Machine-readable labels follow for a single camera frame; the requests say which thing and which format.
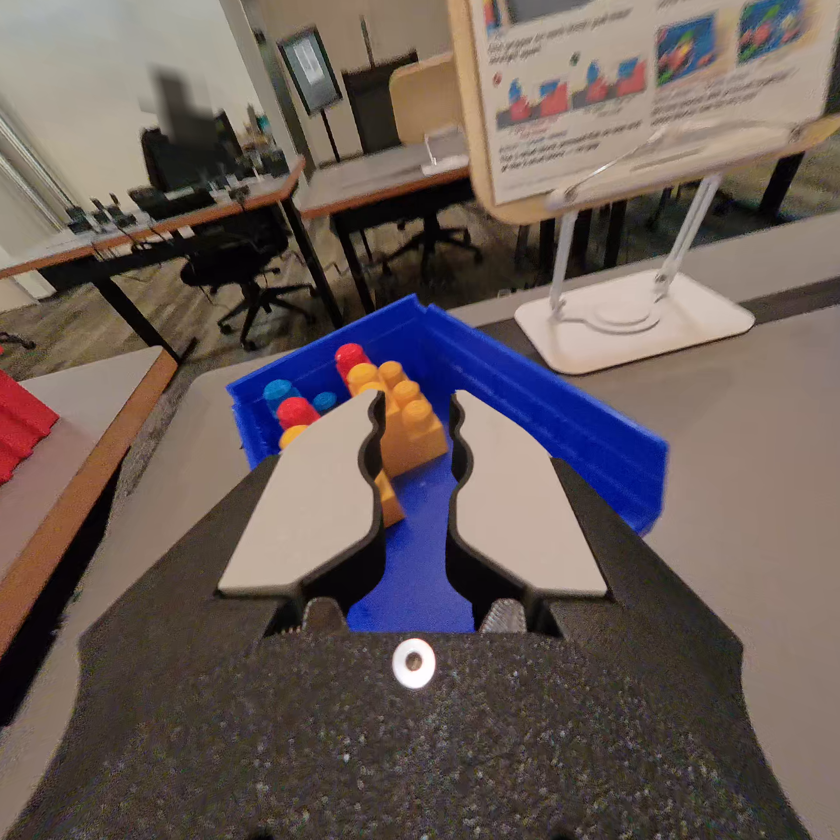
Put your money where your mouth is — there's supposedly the black office chair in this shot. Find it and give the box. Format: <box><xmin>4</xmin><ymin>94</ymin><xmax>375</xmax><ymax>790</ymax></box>
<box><xmin>179</xmin><ymin>222</ymin><xmax>317</xmax><ymax>353</ymax></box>
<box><xmin>341</xmin><ymin>51</ymin><xmax>484</xmax><ymax>278</ymax></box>

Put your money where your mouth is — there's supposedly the wooden desk with black legs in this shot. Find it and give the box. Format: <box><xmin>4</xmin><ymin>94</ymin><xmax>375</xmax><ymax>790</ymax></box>
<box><xmin>298</xmin><ymin>141</ymin><xmax>481</xmax><ymax>317</ymax></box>

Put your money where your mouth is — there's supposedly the red plastic bin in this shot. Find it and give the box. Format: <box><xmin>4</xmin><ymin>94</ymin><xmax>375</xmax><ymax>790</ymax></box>
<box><xmin>0</xmin><ymin>369</ymin><xmax>60</xmax><ymax>488</ymax></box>

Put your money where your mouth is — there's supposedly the blue plastic bin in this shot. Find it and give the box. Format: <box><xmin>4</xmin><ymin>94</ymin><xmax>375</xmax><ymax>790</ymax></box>
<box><xmin>226</xmin><ymin>293</ymin><xmax>670</xmax><ymax>634</ymax></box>

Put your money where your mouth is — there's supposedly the wooden sign board with paper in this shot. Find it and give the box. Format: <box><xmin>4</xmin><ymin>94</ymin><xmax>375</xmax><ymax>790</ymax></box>
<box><xmin>448</xmin><ymin>0</ymin><xmax>840</xmax><ymax>226</ymax></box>

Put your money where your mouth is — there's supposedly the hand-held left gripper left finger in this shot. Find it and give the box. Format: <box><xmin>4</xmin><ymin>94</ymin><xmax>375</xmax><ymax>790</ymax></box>
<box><xmin>217</xmin><ymin>389</ymin><xmax>387</xmax><ymax>624</ymax></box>

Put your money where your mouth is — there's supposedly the red one-stud mega block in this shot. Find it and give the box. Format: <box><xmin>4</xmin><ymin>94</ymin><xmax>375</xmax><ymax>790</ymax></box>
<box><xmin>333</xmin><ymin>343</ymin><xmax>373</xmax><ymax>388</ymax></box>
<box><xmin>276</xmin><ymin>396</ymin><xmax>321</xmax><ymax>431</ymax></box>

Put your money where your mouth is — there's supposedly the black computer monitor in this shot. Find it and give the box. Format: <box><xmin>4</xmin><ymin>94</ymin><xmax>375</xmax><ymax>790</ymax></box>
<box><xmin>140</xmin><ymin>110</ymin><xmax>245</xmax><ymax>193</ymax></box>

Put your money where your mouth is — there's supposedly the black framed sign on stand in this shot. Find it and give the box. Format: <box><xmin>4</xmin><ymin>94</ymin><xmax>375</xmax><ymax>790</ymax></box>
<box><xmin>277</xmin><ymin>26</ymin><xmax>344</xmax><ymax>162</ymax></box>

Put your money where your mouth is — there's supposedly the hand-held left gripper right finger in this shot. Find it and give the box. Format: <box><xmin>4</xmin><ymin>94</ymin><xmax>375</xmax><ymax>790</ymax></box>
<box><xmin>446</xmin><ymin>390</ymin><xmax>610</xmax><ymax>624</ymax></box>

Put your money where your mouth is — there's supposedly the blue one-stud mega block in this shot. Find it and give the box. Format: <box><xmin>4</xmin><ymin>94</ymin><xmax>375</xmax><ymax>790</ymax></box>
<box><xmin>262</xmin><ymin>379</ymin><xmax>301</xmax><ymax>416</ymax></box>

